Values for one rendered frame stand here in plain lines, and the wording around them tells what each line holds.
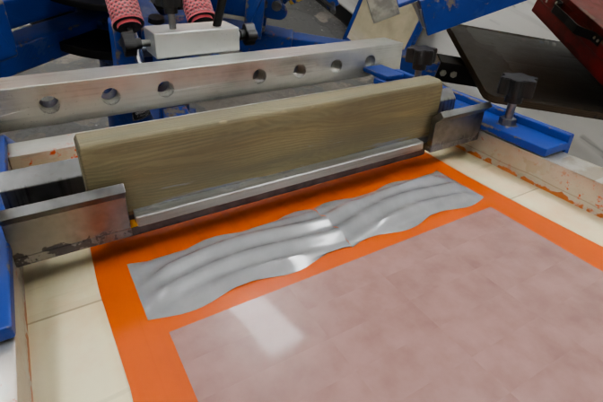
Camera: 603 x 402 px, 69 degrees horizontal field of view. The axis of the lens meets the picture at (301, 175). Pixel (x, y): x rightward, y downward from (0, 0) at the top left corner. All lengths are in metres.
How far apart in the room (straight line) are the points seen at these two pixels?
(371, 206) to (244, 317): 0.18
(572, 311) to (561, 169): 0.19
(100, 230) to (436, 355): 0.27
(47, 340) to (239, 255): 0.15
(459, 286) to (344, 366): 0.13
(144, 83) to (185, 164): 0.24
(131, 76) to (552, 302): 0.51
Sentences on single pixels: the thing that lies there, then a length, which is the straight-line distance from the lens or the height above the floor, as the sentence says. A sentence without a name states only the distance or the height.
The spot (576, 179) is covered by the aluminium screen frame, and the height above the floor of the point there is 1.15.
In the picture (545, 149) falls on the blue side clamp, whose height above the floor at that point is 1.16.
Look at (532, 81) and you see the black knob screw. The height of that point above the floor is 1.20.
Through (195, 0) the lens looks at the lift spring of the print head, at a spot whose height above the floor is 1.10.
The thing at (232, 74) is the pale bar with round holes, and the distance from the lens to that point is 0.64.
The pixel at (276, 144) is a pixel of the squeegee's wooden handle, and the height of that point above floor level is 1.16.
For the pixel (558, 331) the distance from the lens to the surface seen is 0.39.
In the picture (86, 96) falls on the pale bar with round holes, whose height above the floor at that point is 1.09.
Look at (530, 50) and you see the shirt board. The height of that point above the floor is 0.95.
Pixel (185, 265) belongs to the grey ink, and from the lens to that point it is 0.38.
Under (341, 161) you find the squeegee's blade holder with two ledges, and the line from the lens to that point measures 0.46.
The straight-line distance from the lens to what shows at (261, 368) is 0.31.
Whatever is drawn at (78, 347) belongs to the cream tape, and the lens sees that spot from 0.35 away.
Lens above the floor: 1.42
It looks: 42 degrees down
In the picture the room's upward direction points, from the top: 13 degrees clockwise
